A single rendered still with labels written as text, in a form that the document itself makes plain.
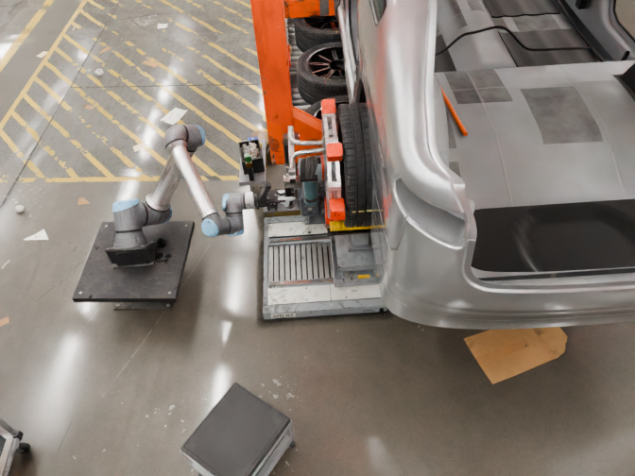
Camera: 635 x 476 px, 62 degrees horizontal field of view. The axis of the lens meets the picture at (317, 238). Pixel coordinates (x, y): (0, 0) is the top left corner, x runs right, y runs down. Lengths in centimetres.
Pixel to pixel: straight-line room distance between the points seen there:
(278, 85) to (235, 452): 191
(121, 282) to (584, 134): 265
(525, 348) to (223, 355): 175
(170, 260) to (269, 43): 138
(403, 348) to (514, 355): 63
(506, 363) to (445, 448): 62
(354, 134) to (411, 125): 81
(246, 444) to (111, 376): 106
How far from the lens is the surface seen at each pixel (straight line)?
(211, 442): 265
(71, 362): 350
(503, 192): 276
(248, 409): 268
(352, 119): 269
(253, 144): 355
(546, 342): 340
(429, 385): 311
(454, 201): 173
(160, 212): 332
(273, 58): 300
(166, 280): 323
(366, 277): 324
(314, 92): 424
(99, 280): 338
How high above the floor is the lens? 277
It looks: 49 degrees down
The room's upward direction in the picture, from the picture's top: 3 degrees counter-clockwise
